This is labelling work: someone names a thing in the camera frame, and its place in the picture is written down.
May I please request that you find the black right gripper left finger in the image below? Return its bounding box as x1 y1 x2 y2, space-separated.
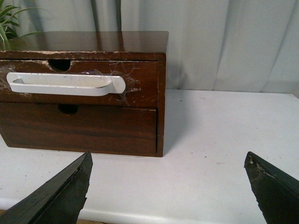
0 152 93 224

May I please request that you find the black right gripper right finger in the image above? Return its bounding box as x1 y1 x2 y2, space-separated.
244 152 299 224

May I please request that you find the white drawer handle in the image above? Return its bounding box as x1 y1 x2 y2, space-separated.
7 72 126 97

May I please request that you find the wooden drawer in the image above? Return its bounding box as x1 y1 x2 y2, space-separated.
0 103 157 156
0 59 165 108

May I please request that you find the brown wooden drawer cabinet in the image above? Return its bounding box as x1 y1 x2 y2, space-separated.
0 31 169 157

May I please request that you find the green striped spider plant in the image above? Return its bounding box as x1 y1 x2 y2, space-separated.
0 0 43 42

